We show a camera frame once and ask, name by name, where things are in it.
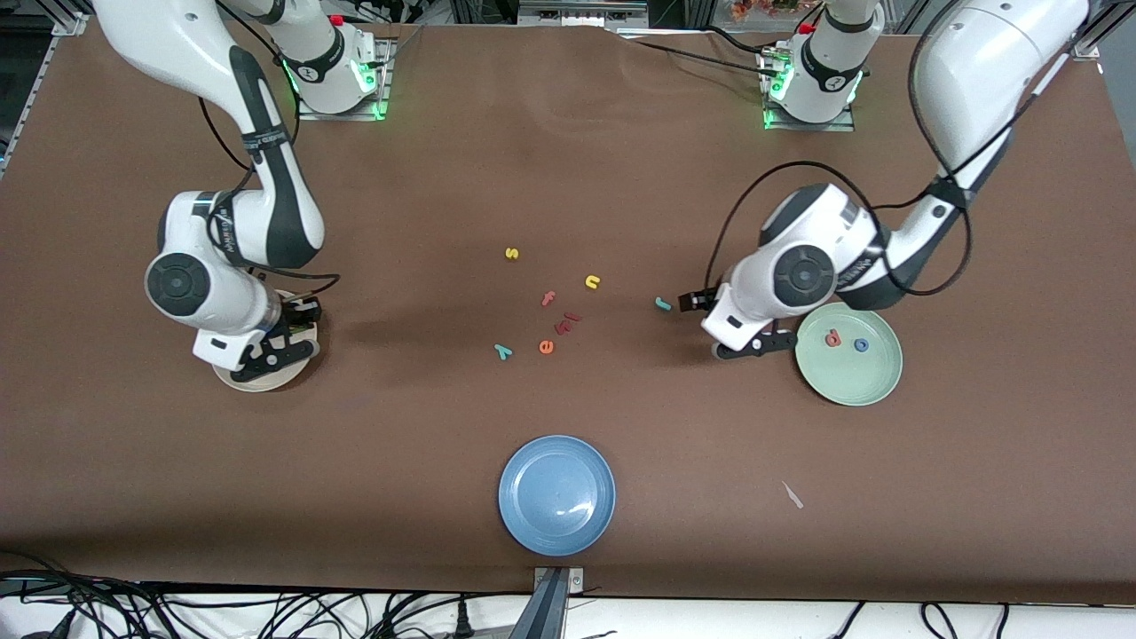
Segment silver aluminium frame bracket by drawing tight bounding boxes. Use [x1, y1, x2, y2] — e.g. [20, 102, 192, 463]
[518, 0, 650, 28]

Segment brown table cover sheet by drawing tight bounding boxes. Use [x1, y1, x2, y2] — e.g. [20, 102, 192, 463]
[0, 16, 1136, 606]

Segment thin black power cable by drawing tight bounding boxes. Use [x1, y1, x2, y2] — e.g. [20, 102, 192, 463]
[612, 25, 782, 79]

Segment orange artificial flowers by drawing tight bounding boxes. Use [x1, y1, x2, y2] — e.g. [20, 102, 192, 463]
[731, 0, 823, 24]

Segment light green round plate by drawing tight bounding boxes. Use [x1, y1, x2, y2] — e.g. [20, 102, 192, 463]
[794, 302, 904, 407]

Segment blue round plate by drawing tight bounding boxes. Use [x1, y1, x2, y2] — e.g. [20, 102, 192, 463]
[498, 434, 617, 558]

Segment beige brown round plate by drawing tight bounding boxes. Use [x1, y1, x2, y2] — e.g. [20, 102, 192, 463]
[211, 288, 322, 393]

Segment grey metal camera mount bracket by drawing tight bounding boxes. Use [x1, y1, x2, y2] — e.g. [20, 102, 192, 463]
[510, 566, 586, 639]

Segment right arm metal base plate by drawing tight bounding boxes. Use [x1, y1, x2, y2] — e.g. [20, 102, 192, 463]
[296, 37, 392, 122]

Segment tangled black floor cables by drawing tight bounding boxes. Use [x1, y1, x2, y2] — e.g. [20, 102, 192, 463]
[0, 550, 533, 639]

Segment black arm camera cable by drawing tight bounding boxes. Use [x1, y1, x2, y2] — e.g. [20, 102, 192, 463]
[707, 0, 1075, 296]
[197, 0, 343, 296]

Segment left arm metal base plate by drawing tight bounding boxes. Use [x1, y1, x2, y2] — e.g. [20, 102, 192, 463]
[761, 46, 858, 133]

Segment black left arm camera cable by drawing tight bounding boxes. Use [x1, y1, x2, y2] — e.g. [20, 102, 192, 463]
[707, 0, 1075, 296]

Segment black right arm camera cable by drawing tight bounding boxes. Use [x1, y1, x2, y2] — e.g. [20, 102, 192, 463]
[197, 0, 343, 296]

